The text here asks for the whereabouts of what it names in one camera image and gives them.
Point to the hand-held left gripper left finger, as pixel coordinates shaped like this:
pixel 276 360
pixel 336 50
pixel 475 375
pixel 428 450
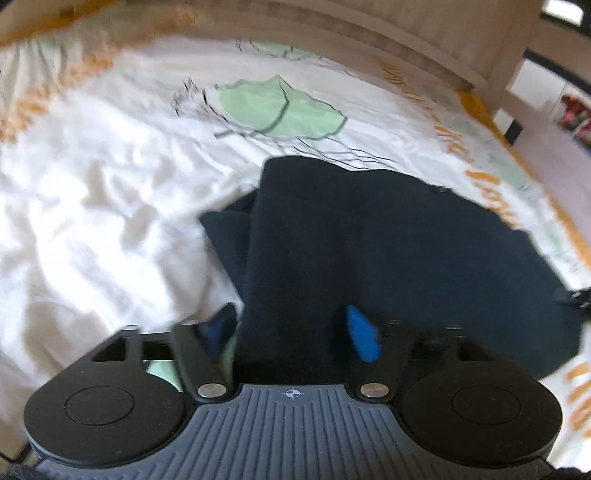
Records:
pixel 220 328

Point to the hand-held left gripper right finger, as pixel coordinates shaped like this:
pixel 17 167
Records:
pixel 364 337

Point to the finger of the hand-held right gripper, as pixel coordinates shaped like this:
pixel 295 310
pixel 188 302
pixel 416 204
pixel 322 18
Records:
pixel 581 300

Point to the dark navy pants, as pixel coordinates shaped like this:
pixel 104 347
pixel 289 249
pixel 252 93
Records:
pixel 388 258

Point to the white printed blanket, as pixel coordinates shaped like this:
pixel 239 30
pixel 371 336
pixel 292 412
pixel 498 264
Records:
pixel 115 184

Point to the black furniture leg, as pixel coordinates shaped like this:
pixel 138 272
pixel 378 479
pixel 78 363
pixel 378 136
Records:
pixel 513 129

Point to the red object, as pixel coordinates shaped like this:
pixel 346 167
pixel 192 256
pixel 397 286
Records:
pixel 573 110

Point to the orange bed sheet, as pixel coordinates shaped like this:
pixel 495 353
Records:
pixel 480 108

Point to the white shelf unit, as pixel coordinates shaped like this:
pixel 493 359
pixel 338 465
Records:
pixel 554 69

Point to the light wooden bed frame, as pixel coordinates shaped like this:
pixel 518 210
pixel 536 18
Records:
pixel 369 32

